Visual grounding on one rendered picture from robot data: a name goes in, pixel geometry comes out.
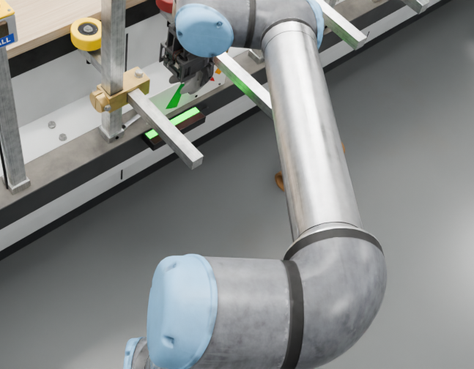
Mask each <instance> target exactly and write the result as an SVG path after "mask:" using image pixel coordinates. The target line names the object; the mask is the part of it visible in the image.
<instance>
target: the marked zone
mask: <svg viewBox="0 0 474 369"><path fill-rule="evenodd" d="M184 85H185V84H184V83H181V84H180V85H179V88H178V89H177V91H176V92H175V94H174V96H173V97H172V98H171V101H170V102H169V104H168V105H167V107H166V109H170V108H176V107H177V106H178V103H179V100H180V97H181V94H180V90H181V88H182V87H183V86H184Z"/></svg>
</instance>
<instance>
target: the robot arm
mask: <svg viewBox="0 0 474 369"><path fill-rule="evenodd" d="M322 15H323V12H322V8H321V6H320V4H319V3H318V2H317V1H315V0H173V7H172V18H173V20H174V22H173V23H171V24H169V29H168V36H167V40H165V41H163V42H161V43H160V55H159V62H162V61H163V65H164V66H165V67H166V68H167V69H168V70H169V71H170V72H171V73H172V74H173V75H172V76H171V77H170V78H169V83H170V84H173V83H179V82H180V83H184V84H185V85H184V86H183V87H182V88H181V90H180V94H186V93H188V94H194V93H196V92H197V91H199V90H200V89H201V88H202V87H203V86H204V85H205V84H206V83H207V82H208V81H209V80H210V79H211V78H212V76H213V73H214V65H215V62H213V61H214V56H220V55H221V54H223V53H225V52H226V51H227V50H228V49H229V48H230V47H233V48H249V49H257V50H261V51H262V55H263V57H264V63H265V69H266V73H267V82H268V88H269V93H270V102H271V107H272V112H273V121H274V125H275V134H276V140H277V144H278V153H279V159H280V164H281V173H282V178H283V183H284V192H285V197H286V206H287V211H288V216H289V225H290V230H291V235H292V244H291V245H290V246H289V248H288V249H287V251H286V252H285V254H284V258H283V260H275V259H257V258H224V257H207V256H200V255H197V254H187V255H184V256H169V257H166V258H164V259H163V260H162V261H161V262H160V263H159V264H158V266H157V268H156V270H155V273H154V276H153V279H152V287H151V289H150V293H149V304H148V311H147V337H139V338H131V339H129V341H128V342H127V345H126V348H125V358H124V367H123V369H314V368H318V367H321V366H323V365H325V364H327V363H329V362H331V361H333V360H334V359H336V358H338V357H340V356H341V355H342V354H343V353H345V352H346V351H347V350H348V349H350V348H351V347H352V346H354V345H355V344H356V342H357V341H358V340H359V339H360V338H361V337H362V336H363V334H364V333H365V332H366V331H367V329H368V328H369V327H370V325H371V323H372V321H373V320H374V318H375V316H376V315H377V313H378V311H379V309H380V306H381V304H382V300H383V297H384V294H385V288H386V283H387V267H386V263H385V257H384V254H383V251H382V247H381V244H380V243H379V241H378V239H377V238H376V237H375V236H374V235H373V234H371V233H369V232H367V231H365V230H363V226H362V223H361V219H360V214H359V211H358V205H357V202H356V199H355V194H354V191H353V188H352V183H351V179H350V176H349V171H348V167H347V162H346V159H345V156H344V150H343V147H342V144H341V139H340V135H339V132H338V127H337V124H336V118H335V115H334V112H333V107H332V104H331V101H330V95H329V92H328V89H327V84H326V80H325V75H324V72H323V69H322V63H321V60H320V57H319V51H318V49H319V47H320V45H321V42H322V37H323V31H324V18H323V17H322ZM163 48H165V52H164V56H162V50H163Z"/></svg>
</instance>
